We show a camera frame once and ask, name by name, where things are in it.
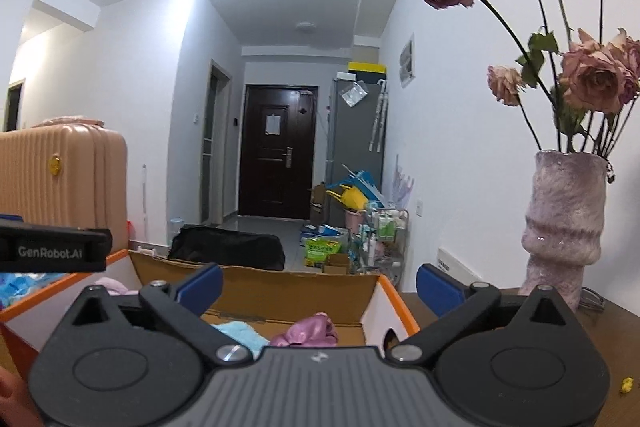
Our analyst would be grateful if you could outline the eyeglasses on table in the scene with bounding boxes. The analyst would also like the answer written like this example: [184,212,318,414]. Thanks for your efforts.
[579,287,605,313]

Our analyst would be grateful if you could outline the dark brown entrance door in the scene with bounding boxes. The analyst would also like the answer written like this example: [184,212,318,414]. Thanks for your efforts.
[239,84,318,220]

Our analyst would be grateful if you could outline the pink ribbed suitcase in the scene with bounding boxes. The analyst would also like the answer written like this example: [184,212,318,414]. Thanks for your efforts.
[0,121,128,251]

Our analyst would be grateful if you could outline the yellow box on refrigerator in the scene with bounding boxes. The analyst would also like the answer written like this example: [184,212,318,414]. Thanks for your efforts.
[348,62,387,75]

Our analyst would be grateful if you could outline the pink satin drawstring pouch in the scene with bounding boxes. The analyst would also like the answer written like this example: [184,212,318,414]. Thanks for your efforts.
[269,312,338,348]

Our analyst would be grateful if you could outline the person's hand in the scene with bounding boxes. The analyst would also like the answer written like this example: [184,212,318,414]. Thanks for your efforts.
[1,369,40,427]

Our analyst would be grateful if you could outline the blue plastic wipes bag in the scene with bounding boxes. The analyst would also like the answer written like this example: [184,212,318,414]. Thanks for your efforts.
[0,273,65,309]

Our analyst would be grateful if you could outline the red orange cardboard box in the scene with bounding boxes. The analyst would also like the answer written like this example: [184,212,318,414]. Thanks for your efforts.
[1,267,420,372]

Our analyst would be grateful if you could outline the pink textured ceramic vase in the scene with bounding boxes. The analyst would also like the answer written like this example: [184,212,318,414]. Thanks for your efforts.
[520,150,608,310]

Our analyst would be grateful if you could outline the grey refrigerator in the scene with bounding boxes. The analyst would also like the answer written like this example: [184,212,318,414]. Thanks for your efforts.
[323,74,390,228]

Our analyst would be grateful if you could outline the wire storage cart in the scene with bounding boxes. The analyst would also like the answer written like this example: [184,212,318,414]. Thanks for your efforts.
[349,202,410,287]

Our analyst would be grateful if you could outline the light blue plush toy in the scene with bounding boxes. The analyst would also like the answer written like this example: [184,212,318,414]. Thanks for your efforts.
[213,321,270,359]

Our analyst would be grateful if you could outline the black bag on floor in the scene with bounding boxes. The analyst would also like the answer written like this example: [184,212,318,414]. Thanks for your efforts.
[168,225,285,271]

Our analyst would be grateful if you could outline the yellow crumbs on table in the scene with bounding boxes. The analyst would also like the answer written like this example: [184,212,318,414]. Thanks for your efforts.
[620,377,634,395]

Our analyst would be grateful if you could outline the dried pink rose bouquet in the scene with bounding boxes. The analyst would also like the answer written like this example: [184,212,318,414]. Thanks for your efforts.
[423,0,639,159]

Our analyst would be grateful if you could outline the lilac towel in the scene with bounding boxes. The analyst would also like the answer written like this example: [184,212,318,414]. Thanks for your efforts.
[94,277,138,296]

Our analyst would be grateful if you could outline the yellow blue bags pile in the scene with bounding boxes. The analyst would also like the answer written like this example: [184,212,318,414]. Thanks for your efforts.
[326,165,386,212]

